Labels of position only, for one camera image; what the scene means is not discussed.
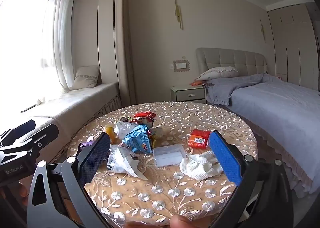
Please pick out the beige cushion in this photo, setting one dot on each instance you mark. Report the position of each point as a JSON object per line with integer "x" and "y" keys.
{"x": 85, "y": 78}

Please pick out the lavender ruffled blanket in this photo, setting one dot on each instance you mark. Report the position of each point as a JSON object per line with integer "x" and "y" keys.
{"x": 225, "y": 90}

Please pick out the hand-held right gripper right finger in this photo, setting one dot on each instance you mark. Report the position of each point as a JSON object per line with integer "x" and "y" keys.
{"x": 225, "y": 158}

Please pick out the person's right hand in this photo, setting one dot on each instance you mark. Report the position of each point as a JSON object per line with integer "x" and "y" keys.
{"x": 181, "y": 221}

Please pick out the beige tufted headboard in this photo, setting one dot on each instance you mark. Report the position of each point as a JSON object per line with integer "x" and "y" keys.
{"x": 237, "y": 58}

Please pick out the white plastic bag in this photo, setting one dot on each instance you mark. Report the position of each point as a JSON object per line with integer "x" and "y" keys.
{"x": 125, "y": 128}

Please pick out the red snack wrapper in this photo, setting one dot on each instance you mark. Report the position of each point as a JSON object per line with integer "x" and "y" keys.
{"x": 143, "y": 116}

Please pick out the beige window seat mat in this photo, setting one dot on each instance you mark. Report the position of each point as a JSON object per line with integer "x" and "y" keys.
{"x": 75, "y": 103}

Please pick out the dark thin rod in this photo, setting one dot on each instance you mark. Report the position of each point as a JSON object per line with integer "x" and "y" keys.
{"x": 28, "y": 108}

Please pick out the orange packet on nightstand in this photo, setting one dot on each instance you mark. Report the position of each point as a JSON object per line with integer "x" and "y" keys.
{"x": 197, "y": 83}

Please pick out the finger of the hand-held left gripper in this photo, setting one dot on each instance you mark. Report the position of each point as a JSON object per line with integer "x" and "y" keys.
{"x": 23, "y": 128}
{"x": 46, "y": 134}

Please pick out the brown snack wrapper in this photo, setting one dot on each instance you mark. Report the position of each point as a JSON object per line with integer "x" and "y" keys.
{"x": 125, "y": 119}

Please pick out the beige wardrobe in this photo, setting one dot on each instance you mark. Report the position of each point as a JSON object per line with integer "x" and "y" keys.
{"x": 292, "y": 48}

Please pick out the ruffled grey pillow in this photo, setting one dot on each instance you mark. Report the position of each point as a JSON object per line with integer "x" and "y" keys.
{"x": 217, "y": 72}

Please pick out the blue snack packet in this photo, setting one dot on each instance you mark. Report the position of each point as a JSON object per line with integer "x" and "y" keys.
{"x": 136, "y": 138}

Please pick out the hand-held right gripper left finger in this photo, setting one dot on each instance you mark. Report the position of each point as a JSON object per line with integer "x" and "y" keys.
{"x": 96, "y": 153}

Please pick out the bed with grey blanket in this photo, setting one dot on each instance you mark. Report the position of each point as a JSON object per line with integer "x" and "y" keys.
{"x": 280, "y": 113}

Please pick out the orange paper cup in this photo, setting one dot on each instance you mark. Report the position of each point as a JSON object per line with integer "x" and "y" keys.
{"x": 110, "y": 132}

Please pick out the white sheer curtain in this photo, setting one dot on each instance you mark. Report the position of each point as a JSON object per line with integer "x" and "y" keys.
{"x": 57, "y": 30}

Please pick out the white nightstand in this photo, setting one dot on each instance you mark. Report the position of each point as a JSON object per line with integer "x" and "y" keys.
{"x": 187, "y": 94}

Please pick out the white tissue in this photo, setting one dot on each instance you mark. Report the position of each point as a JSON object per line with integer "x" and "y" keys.
{"x": 197, "y": 165}

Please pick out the clear plastic bag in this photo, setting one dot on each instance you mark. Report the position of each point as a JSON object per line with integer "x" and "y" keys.
{"x": 120, "y": 160}

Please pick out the round table floral cloth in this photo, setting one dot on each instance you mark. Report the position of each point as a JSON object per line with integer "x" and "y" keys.
{"x": 162, "y": 193}

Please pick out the pink ruffled bed skirt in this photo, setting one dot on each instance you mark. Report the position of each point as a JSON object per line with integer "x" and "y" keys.
{"x": 280, "y": 148}

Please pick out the purple wrapper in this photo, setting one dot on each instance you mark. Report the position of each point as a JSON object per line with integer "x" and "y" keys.
{"x": 87, "y": 144}

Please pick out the wall switch panel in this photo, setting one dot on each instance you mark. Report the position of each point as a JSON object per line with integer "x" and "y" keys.
{"x": 180, "y": 66}

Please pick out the gold wall lamp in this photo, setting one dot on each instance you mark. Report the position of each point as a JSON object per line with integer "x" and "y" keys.
{"x": 263, "y": 30}
{"x": 178, "y": 14}

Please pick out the clear plastic box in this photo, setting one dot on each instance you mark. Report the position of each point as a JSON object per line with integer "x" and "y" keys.
{"x": 167, "y": 155}

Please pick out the orange red packet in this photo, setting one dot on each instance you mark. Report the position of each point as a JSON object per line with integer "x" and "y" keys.
{"x": 198, "y": 138}

